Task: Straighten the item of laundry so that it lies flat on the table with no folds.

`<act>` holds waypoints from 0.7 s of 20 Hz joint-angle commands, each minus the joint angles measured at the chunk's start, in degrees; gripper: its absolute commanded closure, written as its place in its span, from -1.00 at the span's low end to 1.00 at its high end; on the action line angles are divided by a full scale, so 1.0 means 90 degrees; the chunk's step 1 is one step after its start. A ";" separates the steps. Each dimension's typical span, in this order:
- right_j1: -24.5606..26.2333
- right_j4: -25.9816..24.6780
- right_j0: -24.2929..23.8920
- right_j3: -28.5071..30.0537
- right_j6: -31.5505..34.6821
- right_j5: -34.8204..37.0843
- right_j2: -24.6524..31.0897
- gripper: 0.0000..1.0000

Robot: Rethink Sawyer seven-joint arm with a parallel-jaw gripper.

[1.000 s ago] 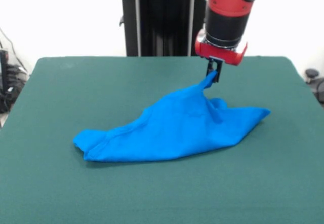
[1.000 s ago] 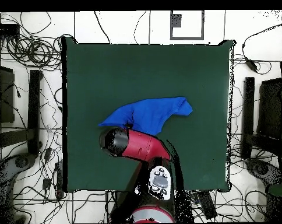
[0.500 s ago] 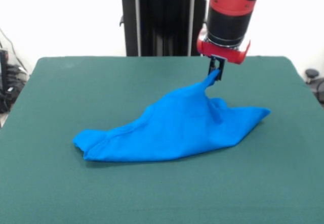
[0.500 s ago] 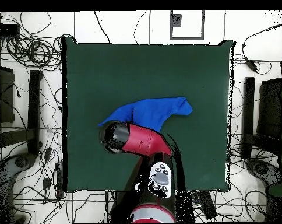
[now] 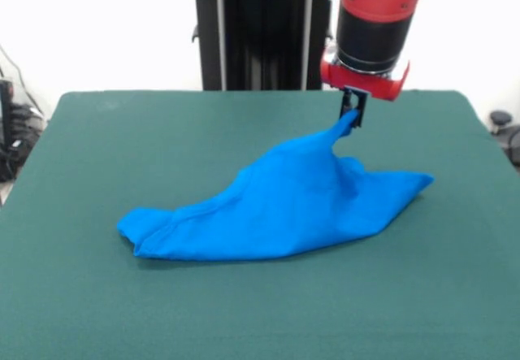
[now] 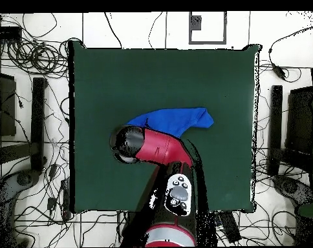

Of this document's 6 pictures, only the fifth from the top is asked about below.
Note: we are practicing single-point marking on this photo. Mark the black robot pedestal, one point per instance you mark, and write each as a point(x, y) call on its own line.
point(260, 35)

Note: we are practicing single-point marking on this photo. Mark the dark green table cloth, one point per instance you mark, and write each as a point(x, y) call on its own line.
point(203, 315)

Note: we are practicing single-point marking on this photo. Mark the blue shirt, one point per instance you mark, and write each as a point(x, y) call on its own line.
point(284, 213)

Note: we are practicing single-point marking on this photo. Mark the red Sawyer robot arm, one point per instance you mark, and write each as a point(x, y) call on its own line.
point(378, 14)

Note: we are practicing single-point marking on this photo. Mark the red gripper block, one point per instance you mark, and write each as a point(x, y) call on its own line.
point(365, 83)

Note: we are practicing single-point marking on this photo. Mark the grey office chair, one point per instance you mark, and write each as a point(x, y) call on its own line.
point(505, 132)

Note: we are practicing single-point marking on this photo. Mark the black box with red mark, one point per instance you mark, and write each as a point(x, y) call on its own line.
point(6, 112)

